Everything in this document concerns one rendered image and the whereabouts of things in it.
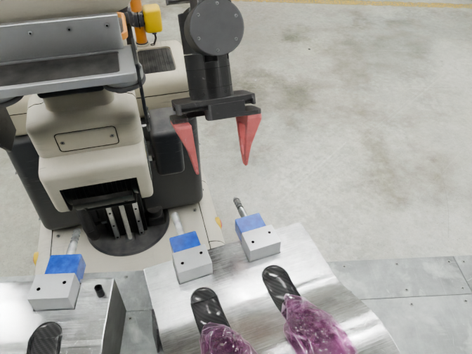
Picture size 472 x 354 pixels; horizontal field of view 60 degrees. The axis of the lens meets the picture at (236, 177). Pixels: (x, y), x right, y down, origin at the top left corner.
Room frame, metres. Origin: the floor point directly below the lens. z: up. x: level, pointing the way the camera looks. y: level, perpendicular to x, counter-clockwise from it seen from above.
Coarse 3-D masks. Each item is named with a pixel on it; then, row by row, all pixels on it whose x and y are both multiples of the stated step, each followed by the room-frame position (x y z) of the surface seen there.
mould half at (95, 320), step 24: (0, 288) 0.29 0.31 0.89; (24, 288) 0.29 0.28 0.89; (0, 312) 0.26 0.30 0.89; (24, 312) 0.26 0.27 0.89; (48, 312) 0.26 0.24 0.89; (72, 312) 0.26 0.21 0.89; (96, 312) 0.26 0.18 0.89; (120, 312) 0.29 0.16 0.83; (0, 336) 0.22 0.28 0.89; (24, 336) 0.22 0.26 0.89; (72, 336) 0.22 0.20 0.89; (96, 336) 0.22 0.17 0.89; (120, 336) 0.26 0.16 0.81
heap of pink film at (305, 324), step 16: (288, 304) 0.28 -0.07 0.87; (304, 304) 0.27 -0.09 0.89; (288, 320) 0.24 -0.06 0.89; (304, 320) 0.24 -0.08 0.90; (320, 320) 0.24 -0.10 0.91; (208, 336) 0.23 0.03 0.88; (224, 336) 0.22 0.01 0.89; (240, 336) 0.22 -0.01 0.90; (288, 336) 0.22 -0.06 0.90; (304, 336) 0.22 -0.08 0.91; (320, 336) 0.21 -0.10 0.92; (336, 336) 0.21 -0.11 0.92; (208, 352) 0.20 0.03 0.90; (224, 352) 0.20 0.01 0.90; (240, 352) 0.20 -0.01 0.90; (256, 352) 0.20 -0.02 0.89; (304, 352) 0.20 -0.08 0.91; (320, 352) 0.19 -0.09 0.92; (336, 352) 0.19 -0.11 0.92; (352, 352) 0.20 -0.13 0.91
